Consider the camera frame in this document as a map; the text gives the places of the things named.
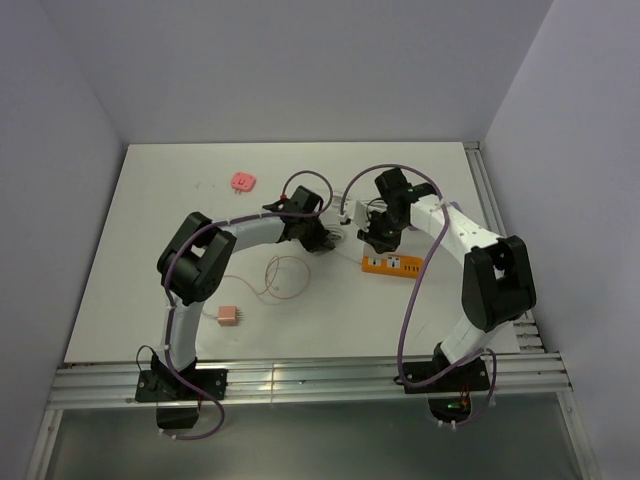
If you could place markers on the aluminium mounting rail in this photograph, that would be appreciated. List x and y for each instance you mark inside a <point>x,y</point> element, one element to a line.
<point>277,382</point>

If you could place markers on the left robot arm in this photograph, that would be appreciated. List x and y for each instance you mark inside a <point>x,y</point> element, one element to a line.
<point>193,265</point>

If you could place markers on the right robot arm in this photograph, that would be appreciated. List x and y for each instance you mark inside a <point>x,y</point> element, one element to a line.
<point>497,281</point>

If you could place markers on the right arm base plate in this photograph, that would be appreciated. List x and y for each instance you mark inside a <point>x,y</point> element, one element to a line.
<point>430,377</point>

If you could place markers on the pink flat plug adapter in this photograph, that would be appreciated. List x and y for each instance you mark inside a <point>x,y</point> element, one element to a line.
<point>243,182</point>

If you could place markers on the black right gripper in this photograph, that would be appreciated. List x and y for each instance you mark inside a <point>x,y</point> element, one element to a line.
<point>380,245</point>

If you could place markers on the pink charger block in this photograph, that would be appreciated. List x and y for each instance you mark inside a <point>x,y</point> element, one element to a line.
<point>228,316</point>

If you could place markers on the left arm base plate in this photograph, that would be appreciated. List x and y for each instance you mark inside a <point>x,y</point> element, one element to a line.
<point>163,386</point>

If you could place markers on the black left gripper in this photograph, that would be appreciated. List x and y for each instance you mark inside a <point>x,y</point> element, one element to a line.
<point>319,242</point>

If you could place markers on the orange power strip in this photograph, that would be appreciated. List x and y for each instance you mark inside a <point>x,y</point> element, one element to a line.
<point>393,265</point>

